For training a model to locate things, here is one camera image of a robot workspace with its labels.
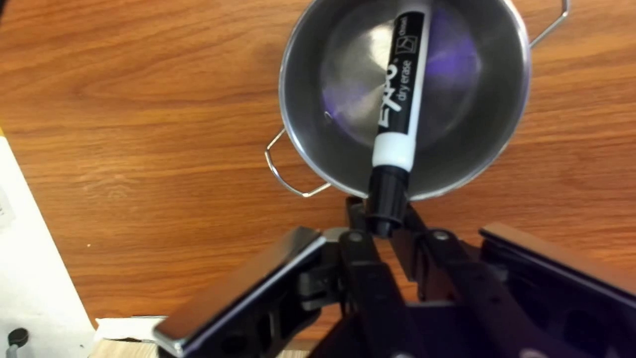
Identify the white flat board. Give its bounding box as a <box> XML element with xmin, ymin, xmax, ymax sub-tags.
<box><xmin>0</xmin><ymin>131</ymin><xmax>165</xmax><ymax>358</ymax></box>

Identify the silver metal bowl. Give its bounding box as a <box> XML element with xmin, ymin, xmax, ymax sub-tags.
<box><xmin>262</xmin><ymin>0</ymin><xmax>572</xmax><ymax>203</ymax></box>

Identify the black white dry-erase marker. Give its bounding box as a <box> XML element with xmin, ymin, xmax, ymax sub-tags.
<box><xmin>365</xmin><ymin>8</ymin><xmax>433</xmax><ymax>239</ymax></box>

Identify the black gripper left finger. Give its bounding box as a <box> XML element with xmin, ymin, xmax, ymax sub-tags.
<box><xmin>153</xmin><ymin>195</ymin><xmax>405</xmax><ymax>358</ymax></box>

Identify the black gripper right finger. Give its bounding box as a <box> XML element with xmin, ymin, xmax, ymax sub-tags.
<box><xmin>395</xmin><ymin>203</ymin><xmax>636</xmax><ymax>358</ymax></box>

